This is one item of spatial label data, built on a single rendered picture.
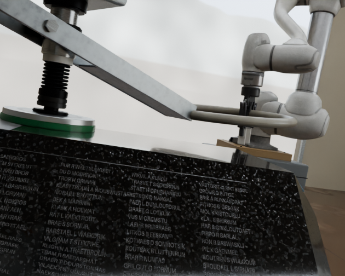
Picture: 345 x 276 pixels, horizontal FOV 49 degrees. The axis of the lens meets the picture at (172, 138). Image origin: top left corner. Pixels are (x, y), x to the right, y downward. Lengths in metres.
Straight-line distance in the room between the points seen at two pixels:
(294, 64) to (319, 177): 5.57
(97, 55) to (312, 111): 1.13
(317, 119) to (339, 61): 5.24
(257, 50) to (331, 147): 5.56
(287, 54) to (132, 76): 0.70
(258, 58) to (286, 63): 0.11
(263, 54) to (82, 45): 0.81
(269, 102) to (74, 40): 1.14
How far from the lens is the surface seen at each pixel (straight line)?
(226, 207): 0.71
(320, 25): 1.93
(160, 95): 1.07
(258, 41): 1.56
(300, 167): 1.84
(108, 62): 0.97
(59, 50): 0.93
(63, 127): 0.87
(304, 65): 1.51
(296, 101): 1.82
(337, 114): 7.02
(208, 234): 0.67
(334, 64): 6.96
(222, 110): 1.59
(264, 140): 1.87
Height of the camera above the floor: 0.96
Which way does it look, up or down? 5 degrees down
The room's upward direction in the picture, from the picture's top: 9 degrees clockwise
